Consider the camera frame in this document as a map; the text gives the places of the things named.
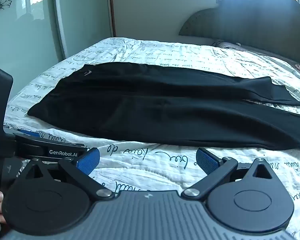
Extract white script-printed bedsheet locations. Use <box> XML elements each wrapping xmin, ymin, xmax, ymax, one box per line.
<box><xmin>4</xmin><ymin>37</ymin><xmax>300</xmax><ymax>240</ymax></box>

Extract black pants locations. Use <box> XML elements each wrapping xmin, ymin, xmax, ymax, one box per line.
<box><xmin>27</xmin><ymin>62</ymin><xmax>300</xmax><ymax>152</ymax></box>

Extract grey pillow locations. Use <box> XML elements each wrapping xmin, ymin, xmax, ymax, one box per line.
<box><xmin>211</xmin><ymin>40</ymin><xmax>243</xmax><ymax>49</ymax></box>

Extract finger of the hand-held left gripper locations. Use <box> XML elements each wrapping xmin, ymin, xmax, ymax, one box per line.
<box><xmin>14</xmin><ymin>135</ymin><xmax>88</xmax><ymax>160</ymax></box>
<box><xmin>15</xmin><ymin>129</ymin><xmax>42</xmax><ymax>138</ymax></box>

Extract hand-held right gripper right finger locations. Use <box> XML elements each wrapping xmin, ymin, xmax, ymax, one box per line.
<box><xmin>181</xmin><ymin>147</ymin><xmax>278</xmax><ymax>202</ymax></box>

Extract floral glass wardrobe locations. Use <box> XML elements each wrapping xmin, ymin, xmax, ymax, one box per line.
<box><xmin>0</xmin><ymin>0</ymin><xmax>117</xmax><ymax>98</ymax></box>

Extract dark upholstered headboard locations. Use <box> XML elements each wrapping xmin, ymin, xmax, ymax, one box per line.
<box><xmin>179</xmin><ymin>0</ymin><xmax>300</xmax><ymax>68</ymax></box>

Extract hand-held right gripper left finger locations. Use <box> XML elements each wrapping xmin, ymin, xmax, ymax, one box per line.
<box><xmin>19</xmin><ymin>148</ymin><xmax>115</xmax><ymax>202</ymax></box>

